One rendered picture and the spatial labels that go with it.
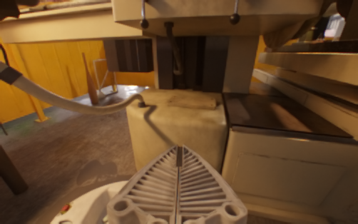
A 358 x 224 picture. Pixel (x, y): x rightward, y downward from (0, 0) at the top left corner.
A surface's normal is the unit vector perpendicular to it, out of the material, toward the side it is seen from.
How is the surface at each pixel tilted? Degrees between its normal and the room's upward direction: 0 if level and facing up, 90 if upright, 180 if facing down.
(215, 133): 90
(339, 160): 90
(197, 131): 90
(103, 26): 90
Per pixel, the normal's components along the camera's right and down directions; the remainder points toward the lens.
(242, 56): -0.23, 0.40
